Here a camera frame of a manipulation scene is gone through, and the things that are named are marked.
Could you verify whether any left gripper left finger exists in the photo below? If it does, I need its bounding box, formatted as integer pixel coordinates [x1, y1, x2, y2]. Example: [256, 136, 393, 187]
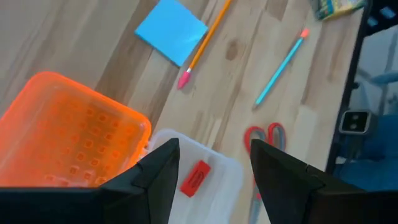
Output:
[99, 138, 181, 224]

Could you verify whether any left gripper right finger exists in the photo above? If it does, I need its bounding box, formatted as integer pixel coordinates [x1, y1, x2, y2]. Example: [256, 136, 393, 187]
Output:
[250, 139, 326, 224]

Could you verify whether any blue pencil orange eraser cap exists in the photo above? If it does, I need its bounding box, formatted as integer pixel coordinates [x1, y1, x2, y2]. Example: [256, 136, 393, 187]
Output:
[252, 27, 310, 110]

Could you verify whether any orange pencil pink eraser cap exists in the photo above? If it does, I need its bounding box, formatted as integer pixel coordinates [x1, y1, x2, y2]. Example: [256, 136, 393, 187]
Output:
[177, 0, 233, 90]

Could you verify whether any blue sticky note pad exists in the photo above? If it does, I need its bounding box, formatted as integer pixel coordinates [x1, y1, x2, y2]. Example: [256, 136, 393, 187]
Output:
[134, 0, 208, 68]

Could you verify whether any crayon box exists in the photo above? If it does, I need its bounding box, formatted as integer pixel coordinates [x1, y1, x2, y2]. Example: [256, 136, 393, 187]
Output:
[309, 0, 366, 21]

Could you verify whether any red eraser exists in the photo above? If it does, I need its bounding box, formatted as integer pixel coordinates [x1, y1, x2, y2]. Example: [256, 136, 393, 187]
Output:
[179, 160, 212, 198]

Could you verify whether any small table-level camera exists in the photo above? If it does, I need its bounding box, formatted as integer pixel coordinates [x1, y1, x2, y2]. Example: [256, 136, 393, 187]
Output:
[338, 109, 373, 135]

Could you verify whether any black metal table frame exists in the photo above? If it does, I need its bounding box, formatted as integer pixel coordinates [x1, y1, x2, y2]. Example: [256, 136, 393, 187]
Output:
[325, 0, 398, 175]

